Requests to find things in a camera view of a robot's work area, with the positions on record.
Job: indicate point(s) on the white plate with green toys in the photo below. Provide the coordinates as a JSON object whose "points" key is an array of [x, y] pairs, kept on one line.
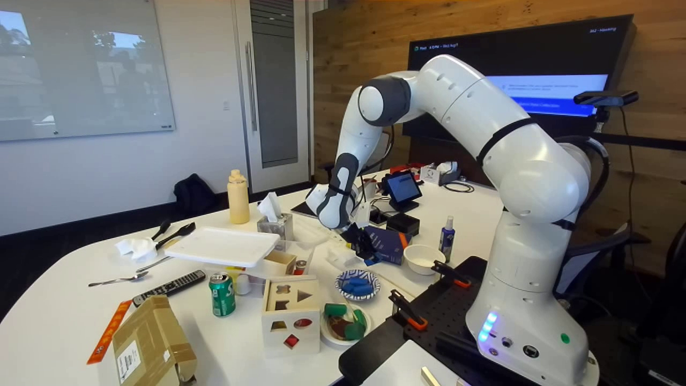
{"points": [[346, 322]]}

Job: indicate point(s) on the wooden shape sorter box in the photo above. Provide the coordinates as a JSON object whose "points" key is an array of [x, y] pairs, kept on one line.
{"points": [[293, 314]]}

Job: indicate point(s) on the white paper napkin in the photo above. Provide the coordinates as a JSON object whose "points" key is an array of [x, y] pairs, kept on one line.
{"points": [[136, 247]]}

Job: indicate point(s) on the brown cardboard box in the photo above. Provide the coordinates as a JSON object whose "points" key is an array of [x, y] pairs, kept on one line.
{"points": [[152, 343]]}

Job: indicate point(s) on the yellow squeeze bottle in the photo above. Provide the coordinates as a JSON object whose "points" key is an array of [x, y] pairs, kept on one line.
{"points": [[238, 200]]}

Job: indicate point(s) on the black remote control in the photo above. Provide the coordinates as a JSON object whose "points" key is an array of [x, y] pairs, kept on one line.
{"points": [[171, 286]]}

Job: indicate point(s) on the black clamp with orange tips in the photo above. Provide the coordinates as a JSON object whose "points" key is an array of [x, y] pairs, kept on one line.
{"points": [[450, 276], [407, 312]]}

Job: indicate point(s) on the green soda can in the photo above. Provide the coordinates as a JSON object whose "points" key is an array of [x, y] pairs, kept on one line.
{"points": [[222, 295]]}

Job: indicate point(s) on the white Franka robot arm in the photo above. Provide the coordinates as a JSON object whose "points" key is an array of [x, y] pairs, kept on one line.
{"points": [[527, 179]]}

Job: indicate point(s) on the black plastic utensil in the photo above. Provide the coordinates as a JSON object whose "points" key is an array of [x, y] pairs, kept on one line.
{"points": [[162, 230], [176, 235]]}

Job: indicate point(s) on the white door with glass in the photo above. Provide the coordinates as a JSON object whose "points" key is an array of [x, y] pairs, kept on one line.
{"points": [[275, 86]]}

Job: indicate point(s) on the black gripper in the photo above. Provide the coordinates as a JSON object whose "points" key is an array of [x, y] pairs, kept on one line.
{"points": [[358, 241]]}

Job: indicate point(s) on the metal fork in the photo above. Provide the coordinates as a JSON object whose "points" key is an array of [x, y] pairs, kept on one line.
{"points": [[115, 280]]}

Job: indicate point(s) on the black perforated mounting board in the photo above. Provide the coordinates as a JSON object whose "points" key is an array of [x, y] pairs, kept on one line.
{"points": [[442, 314]]}

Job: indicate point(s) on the grey tissue box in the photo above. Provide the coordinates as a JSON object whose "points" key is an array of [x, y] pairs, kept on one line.
{"points": [[275, 223]]}

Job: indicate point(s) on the grey blue office chair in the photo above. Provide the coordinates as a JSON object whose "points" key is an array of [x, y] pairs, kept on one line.
{"points": [[593, 250]]}

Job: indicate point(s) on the large black wall monitor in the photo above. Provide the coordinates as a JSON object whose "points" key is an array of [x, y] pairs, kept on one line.
{"points": [[559, 50]]}

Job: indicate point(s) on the orange ruler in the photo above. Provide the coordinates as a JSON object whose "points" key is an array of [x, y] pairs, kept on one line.
{"points": [[108, 333]]}

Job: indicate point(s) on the white paper bowl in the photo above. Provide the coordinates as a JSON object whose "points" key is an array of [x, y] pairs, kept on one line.
{"points": [[424, 258]]}

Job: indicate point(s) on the black tablet with lit screen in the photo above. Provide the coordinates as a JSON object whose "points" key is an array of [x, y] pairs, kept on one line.
{"points": [[401, 188]]}

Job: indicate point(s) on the blue patterned plate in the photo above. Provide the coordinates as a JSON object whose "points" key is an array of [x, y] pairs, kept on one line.
{"points": [[357, 283]]}

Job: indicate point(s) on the blue bottle with white cap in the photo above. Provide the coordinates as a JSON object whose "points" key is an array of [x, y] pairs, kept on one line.
{"points": [[446, 238]]}

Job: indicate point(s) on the black box device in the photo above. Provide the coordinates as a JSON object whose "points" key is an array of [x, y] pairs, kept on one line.
{"points": [[403, 223]]}

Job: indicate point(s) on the black backpack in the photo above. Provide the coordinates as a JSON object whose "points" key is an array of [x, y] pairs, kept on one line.
{"points": [[194, 194]]}

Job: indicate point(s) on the white container lid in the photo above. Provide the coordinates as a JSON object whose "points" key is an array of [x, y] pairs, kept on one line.
{"points": [[222, 247]]}

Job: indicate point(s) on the wall whiteboard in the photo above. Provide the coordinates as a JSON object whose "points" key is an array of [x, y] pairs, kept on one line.
{"points": [[78, 66]]}

